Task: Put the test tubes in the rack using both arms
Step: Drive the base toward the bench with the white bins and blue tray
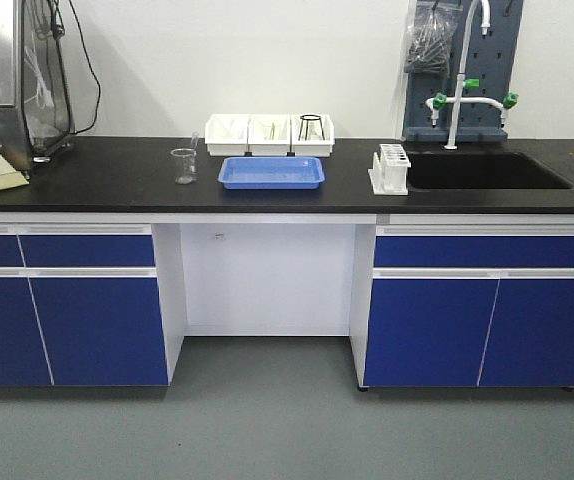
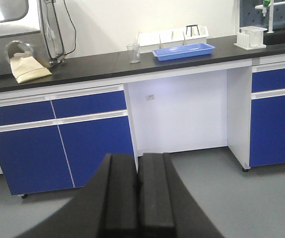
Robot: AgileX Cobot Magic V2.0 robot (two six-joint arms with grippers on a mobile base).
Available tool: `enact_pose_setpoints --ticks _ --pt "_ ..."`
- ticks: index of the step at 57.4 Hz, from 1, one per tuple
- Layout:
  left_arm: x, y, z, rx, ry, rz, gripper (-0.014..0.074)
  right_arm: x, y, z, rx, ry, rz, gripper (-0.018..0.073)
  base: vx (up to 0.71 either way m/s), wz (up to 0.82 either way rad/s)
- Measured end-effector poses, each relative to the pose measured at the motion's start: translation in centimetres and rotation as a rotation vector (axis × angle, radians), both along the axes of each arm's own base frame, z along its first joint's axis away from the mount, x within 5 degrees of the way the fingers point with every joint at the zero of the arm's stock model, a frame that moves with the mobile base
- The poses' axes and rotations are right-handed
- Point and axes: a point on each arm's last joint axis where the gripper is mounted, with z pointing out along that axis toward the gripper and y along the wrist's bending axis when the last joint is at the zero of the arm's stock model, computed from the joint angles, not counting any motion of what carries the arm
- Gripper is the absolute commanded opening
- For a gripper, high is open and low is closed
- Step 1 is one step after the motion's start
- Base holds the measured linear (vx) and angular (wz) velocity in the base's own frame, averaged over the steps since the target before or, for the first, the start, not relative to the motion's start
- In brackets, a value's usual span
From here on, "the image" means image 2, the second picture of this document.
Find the blue grey pegboard drying rack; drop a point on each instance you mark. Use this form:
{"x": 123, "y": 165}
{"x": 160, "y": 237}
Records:
{"x": 253, "y": 13}

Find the middle white storage bin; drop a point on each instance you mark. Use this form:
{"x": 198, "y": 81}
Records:
{"x": 171, "y": 38}

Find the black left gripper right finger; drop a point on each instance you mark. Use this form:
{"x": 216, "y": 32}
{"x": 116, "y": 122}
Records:
{"x": 166, "y": 207}

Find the white storage bin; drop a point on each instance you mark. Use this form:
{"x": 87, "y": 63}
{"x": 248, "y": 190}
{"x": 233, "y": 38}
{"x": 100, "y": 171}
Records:
{"x": 148, "y": 41}
{"x": 202, "y": 38}
{"x": 171, "y": 38}

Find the blue white lab cabinet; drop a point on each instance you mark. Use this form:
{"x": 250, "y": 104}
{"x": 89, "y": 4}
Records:
{"x": 56, "y": 138}

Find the glass jar behind bag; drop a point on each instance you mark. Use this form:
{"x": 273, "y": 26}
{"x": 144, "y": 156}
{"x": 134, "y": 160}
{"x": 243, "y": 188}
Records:
{"x": 17, "y": 46}

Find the clear plastic bag on stand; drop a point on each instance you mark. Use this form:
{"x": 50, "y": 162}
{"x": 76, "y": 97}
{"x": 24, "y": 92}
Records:
{"x": 54, "y": 43}

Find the black metal tripod stand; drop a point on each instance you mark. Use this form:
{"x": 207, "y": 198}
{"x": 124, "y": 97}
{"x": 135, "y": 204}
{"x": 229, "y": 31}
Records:
{"x": 192, "y": 30}

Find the white lab faucet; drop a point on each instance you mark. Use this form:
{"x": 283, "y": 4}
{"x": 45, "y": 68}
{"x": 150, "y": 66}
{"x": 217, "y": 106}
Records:
{"x": 268, "y": 6}

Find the beige cloth bag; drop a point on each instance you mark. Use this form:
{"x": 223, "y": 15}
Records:
{"x": 25, "y": 67}

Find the blue plastic tray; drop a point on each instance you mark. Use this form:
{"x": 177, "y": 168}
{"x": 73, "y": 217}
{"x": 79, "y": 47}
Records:
{"x": 183, "y": 51}

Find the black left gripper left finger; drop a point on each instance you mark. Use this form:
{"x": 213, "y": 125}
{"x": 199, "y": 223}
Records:
{"x": 106, "y": 207}

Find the left white storage bin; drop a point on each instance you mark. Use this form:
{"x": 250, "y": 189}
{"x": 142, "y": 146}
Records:
{"x": 148, "y": 41}

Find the black sink basin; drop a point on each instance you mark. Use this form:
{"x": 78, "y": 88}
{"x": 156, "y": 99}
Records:
{"x": 278, "y": 37}

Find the white test tube rack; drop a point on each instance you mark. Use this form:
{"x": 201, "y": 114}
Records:
{"x": 250, "y": 38}

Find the right white storage bin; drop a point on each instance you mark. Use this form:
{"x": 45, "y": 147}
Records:
{"x": 202, "y": 38}

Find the clear glass beaker on counter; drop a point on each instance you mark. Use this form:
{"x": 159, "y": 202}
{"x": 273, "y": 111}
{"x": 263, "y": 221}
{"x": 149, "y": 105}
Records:
{"x": 133, "y": 51}

